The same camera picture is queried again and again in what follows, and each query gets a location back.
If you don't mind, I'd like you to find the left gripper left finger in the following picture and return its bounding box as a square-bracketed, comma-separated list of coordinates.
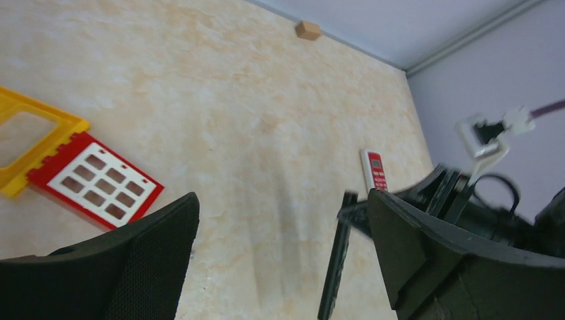
[1, 192, 200, 319]

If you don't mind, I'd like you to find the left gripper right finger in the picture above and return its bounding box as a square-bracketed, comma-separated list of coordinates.
[367, 190, 564, 319]

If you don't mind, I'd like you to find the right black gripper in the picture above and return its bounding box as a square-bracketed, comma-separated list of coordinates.
[394, 164, 564, 258]

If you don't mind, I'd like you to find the white red remote control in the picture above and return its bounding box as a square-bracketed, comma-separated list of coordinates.
[360, 149, 388, 191]

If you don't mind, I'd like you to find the red yellow toy phone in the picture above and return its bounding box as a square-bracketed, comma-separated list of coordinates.
[1, 88, 164, 229]

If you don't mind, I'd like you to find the small wooden block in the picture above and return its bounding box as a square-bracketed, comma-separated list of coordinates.
[294, 21, 322, 41]

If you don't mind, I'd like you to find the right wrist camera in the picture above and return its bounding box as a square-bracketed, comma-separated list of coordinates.
[455, 107, 535, 185]

